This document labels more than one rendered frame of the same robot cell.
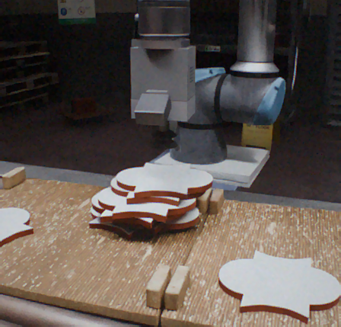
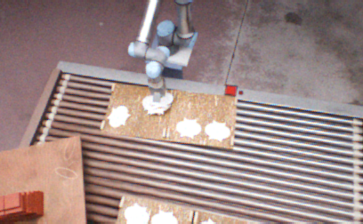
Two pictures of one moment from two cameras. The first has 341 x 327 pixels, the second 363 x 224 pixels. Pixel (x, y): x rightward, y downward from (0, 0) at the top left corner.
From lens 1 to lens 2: 1.56 m
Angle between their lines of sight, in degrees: 47
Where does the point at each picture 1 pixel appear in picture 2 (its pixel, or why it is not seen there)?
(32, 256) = (134, 124)
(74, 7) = not seen: outside the picture
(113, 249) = (152, 119)
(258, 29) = (184, 26)
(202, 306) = (173, 136)
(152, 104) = (157, 99)
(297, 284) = (191, 129)
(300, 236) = (196, 108)
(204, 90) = (167, 38)
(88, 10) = not seen: outside the picture
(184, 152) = not seen: hidden behind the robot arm
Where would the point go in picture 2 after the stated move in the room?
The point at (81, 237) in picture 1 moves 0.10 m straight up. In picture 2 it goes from (142, 115) to (140, 108)
